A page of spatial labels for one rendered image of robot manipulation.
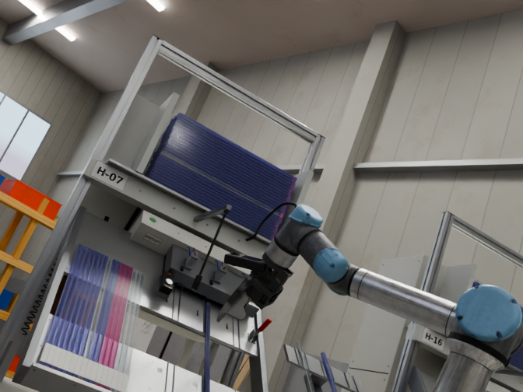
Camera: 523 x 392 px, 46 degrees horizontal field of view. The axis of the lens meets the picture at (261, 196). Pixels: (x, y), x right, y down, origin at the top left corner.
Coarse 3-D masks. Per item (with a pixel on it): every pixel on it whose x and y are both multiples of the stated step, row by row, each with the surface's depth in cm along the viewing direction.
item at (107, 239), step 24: (96, 216) 205; (96, 240) 195; (120, 240) 202; (144, 264) 200; (144, 288) 191; (168, 312) 188; (192, 312) 195; (216, 312) 202; (216, 336) 193; (240, 336) 200
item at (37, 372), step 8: (32, 368) 142; (40, 368) 142; (48, 368) 144; (32, 376) 144; (40, 376) 144; (48, 376) 144; (56, 376) 144; (64, 376) 144; (72, 376) 146; (24, 384) 145; (32, 384) 145; (40, 384) 145; (48, 384) 145; (56, 384) 145; (64, 384) 145; (72, 384) 146; (80, 384) 146; (88, 384) 147
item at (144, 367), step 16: (48, 320) 158; (144, 352) 169; (144, 368) 164; (160, 368) 168; (176, 368) 171; (128, 384) 157; (144, 384) 160; (160, 384) 163; (176, 384) 166; (192, 384) 170
